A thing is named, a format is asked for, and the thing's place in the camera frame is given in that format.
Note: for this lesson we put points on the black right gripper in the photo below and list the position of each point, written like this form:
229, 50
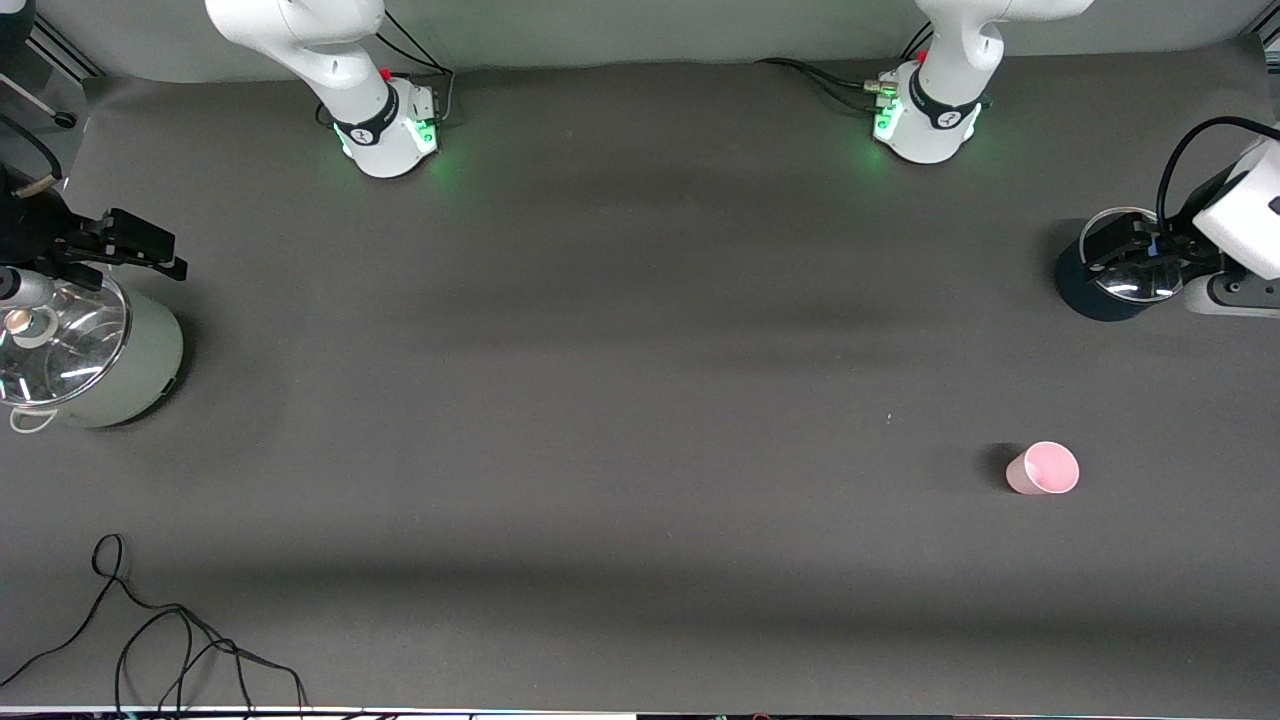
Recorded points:
32, 231

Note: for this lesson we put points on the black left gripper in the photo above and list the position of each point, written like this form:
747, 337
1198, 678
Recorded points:
1187, 223

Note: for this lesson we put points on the pink plastic cup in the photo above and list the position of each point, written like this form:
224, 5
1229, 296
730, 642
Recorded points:
1040, 472

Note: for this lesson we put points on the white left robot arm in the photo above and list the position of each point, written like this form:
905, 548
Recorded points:
945, 60

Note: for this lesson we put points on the glass lid with blue knob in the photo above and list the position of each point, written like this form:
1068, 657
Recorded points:
1135, 290

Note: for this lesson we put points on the dark blue saucepan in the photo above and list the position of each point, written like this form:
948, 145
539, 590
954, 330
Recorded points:
1085, 292

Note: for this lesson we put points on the pale green cooking pot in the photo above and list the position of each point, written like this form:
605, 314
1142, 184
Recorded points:
140, 370

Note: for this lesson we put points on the glass lid with steel knob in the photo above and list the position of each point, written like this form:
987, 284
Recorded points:
85, 355

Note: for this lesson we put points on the black caster wheel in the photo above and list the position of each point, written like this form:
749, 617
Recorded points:
65, 119

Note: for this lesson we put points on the dark grey table mat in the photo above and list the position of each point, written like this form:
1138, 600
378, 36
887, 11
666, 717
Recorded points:
640, 400

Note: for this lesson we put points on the aluminium frame rail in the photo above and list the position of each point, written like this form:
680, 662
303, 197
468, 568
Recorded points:
65, 48

